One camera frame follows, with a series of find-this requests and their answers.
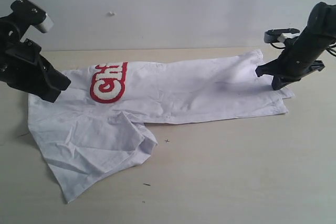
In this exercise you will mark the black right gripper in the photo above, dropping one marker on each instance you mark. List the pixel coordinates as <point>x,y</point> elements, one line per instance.
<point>298,59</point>

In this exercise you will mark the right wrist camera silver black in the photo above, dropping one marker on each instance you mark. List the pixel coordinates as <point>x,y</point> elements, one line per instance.
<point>280,35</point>

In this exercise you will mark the white t-shirt red lettering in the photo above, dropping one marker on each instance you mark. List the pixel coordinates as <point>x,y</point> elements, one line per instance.
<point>97,127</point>

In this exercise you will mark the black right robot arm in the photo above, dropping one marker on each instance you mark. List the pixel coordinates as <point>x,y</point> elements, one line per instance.
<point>321,23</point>

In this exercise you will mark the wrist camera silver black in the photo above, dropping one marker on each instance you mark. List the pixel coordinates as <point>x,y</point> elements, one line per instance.
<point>280,35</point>
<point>32,14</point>

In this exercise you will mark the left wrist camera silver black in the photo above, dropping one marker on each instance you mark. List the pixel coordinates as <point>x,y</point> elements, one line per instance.
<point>32,14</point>

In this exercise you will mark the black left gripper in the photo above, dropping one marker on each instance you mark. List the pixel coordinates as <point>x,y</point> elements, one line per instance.
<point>22,66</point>

